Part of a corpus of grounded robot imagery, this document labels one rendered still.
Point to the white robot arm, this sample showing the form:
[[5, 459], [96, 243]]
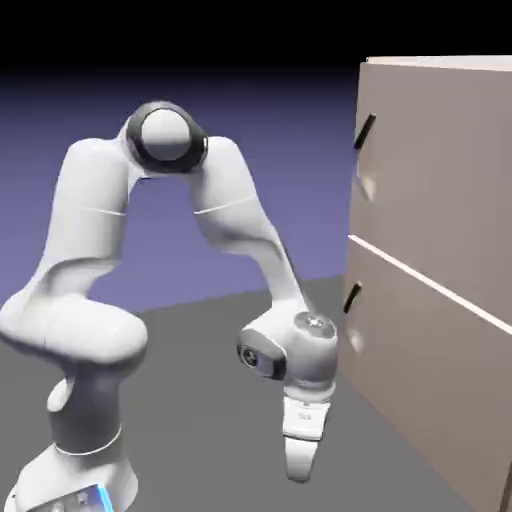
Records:
[[92, 224]]

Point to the beige cabinet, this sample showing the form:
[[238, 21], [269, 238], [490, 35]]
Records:
[[440, 420]]

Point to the beige cabinet door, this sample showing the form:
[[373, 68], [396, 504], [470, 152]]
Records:
[[420, 392], [432, 168]]

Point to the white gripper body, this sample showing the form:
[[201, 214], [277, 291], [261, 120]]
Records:
[[300, 460]]

